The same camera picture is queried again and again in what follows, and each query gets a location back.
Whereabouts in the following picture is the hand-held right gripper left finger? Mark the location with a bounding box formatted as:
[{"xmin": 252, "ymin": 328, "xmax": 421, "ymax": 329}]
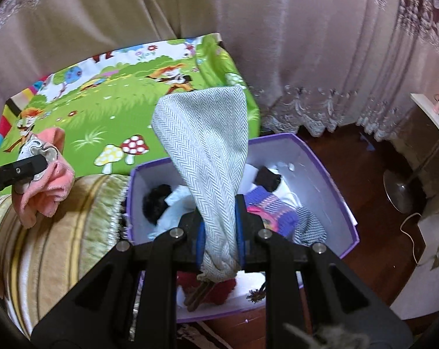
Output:
[{"xmin": 31, "ymin": 211, "xmax": 206, "ymax": 349}]

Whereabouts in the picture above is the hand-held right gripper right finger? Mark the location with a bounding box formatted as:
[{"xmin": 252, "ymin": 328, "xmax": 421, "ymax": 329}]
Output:
[{"xmin": 236, "ymin": 193, "xmax": 413, "ymax": 349}]

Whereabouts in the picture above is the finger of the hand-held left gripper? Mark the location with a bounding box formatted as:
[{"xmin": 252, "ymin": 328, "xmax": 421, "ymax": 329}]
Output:
[{"xmin": 0, "ymin": 154, "xmax": 49, "ymax": 187}]

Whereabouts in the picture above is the pink towel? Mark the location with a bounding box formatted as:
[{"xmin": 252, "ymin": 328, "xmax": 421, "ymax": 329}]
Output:
[{"xmin": 14, "ymin": 127, "xmax": 76, "ymax": 228}]

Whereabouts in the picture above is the purple striped knit sock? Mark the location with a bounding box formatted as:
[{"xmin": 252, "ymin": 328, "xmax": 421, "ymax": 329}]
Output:
[{"xmin": 246, "ymin": 185, "xmax": 300, "ymax": 238}]

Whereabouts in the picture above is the red knitted cloth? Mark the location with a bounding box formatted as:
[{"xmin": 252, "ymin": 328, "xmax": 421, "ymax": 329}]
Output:
[{"xmin": 176, "ymin": 271, "xmax": 238, "ymax": 313}]

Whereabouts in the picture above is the dark brown cloth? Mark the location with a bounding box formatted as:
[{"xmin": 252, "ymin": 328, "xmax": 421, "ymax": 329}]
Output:
[{"xmin": 254, "ymin": 166, "xmax": 282, "ymax": 192}]

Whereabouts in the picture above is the black fuzzy cloth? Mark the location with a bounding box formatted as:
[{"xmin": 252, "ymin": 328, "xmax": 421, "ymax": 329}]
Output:
[{"xmin": 142, "ymin": 185, "xmax": 173, "ymax": 226}]

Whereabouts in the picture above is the dark tassel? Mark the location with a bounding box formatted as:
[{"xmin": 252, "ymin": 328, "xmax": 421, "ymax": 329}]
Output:
[{"xmin": 246, "ymin": 285, "xmax": 267, "ymax": 303}]

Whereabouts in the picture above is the black white houndstooth cloth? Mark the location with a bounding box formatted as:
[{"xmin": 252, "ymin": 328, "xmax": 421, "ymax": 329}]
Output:
[{"xmin": 292, "ymin": 205, "xmax": 329, "ymax": 247}]

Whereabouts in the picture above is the grey herringbone cloth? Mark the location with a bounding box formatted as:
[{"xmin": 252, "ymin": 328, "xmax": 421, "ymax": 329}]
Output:
[{"xmin": 151, "ymin": 85, "xmax": 250, "ymax": 283}]

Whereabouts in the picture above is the white box with purple rim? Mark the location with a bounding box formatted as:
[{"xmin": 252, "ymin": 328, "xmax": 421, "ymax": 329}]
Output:
[{"xmin": 125, "ymin": 133, "xmax": 361, "ymax": 324}]

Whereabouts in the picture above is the striped velvet cushion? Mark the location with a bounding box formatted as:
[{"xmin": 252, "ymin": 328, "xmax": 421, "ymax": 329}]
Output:
[{"xmin": 0, "ymin": 174, "xmax": 147, "ymax": 339}]

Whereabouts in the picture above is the green cartoon printed blanket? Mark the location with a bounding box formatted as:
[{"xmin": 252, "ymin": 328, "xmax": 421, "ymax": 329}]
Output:
[{"xmin": 0, "ymin": 33, "xmax": 261, "ymax": 179}]

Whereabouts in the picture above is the floor fan stand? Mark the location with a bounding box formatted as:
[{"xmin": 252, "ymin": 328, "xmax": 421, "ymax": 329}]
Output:
[{"xmin": 383, "ymin": 142, "xmax": 439, "ymax": 214}]

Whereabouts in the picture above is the beige embroidered curtain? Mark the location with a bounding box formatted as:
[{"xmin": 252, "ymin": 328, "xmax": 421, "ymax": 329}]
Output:
[{"xmin": 0, "ymin": 0, "xmax": 439, "ymax": 142}]

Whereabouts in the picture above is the white table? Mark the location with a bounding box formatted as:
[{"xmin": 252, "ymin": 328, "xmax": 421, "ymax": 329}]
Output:
[{"xmin": 410, "ymin": 93, "xmax": 439, "ymax": 146}]

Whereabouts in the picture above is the white cable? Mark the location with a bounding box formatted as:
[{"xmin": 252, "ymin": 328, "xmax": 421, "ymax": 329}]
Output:
[{"xmin": 400, "ymin": 212, "xmax": 434, "ymax": 268}]

